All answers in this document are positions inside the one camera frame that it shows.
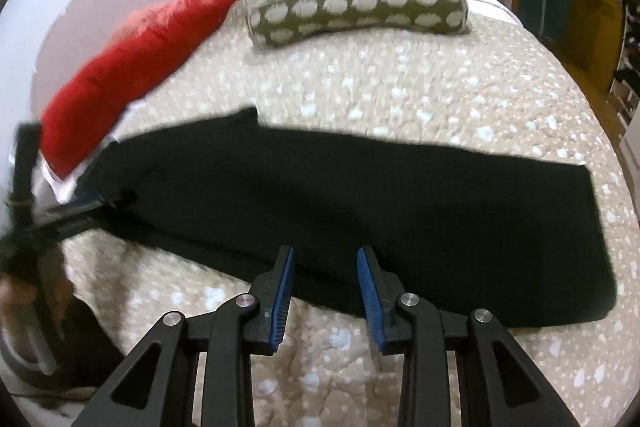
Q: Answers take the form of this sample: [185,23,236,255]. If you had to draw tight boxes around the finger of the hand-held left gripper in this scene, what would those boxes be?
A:
[47,189,137,222]
[40,214,103,244]

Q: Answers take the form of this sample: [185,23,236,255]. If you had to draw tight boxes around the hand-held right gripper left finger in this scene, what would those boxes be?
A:
[75,245,297,427]

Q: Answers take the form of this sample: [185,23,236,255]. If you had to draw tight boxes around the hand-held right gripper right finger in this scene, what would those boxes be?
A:
[356,245,576,427]

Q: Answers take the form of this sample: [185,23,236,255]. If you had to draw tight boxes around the black pants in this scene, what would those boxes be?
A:
[75,106,617,330]

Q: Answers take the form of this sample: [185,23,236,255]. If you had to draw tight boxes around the person's left hand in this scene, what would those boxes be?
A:
[0,257,76,323]

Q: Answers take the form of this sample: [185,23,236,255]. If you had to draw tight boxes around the white bed sheet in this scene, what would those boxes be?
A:
[30,0,521,205]

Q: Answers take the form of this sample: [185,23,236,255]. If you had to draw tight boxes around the red floral quilt roll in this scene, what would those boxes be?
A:
[39,0,363,178]

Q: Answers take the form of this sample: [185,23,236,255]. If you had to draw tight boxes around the round pink white headboard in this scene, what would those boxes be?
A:
[30,0,193,118]

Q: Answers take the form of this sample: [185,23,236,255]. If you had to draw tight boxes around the beige quilted bedspread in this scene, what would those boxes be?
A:
[50,14,640,427]

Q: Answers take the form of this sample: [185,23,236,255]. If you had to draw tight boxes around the green patterned pillow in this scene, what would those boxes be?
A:
[239,0,471,50]

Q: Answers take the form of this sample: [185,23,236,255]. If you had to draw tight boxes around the cluttered storage shelf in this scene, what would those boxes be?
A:
[607,0,640,122]

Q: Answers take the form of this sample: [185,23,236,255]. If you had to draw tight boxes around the yellow wooden door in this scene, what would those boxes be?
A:
[565,0,632,92]

